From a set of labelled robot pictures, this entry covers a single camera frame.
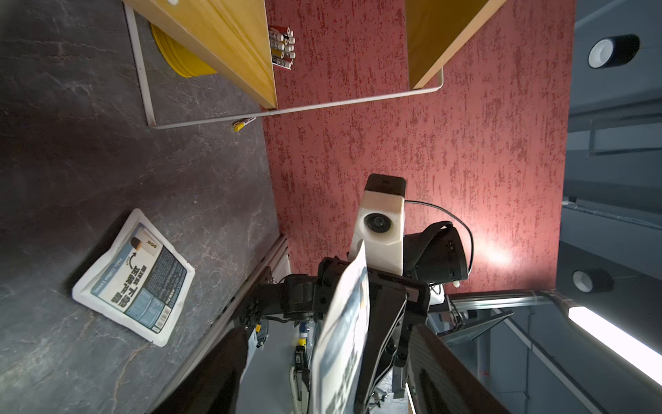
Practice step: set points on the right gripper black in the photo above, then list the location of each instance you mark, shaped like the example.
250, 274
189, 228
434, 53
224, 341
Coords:
301, 297

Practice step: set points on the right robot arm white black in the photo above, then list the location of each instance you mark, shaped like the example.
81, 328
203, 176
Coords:
397, 336

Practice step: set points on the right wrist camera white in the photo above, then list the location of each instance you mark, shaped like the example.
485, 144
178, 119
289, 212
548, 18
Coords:
379, 226

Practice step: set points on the yellow handled marker pen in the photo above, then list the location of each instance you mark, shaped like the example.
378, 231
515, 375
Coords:
241, 124

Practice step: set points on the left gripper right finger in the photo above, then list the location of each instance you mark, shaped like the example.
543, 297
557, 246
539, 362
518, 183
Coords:
438, 382

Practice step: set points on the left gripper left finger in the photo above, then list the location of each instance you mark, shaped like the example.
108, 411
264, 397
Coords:
213, 385

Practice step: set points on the grey-blue coffee bag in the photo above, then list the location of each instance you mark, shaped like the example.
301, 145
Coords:
141, 282
339, 348

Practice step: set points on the yellow pen cup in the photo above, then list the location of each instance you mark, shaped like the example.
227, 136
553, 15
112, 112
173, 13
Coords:
180, 59

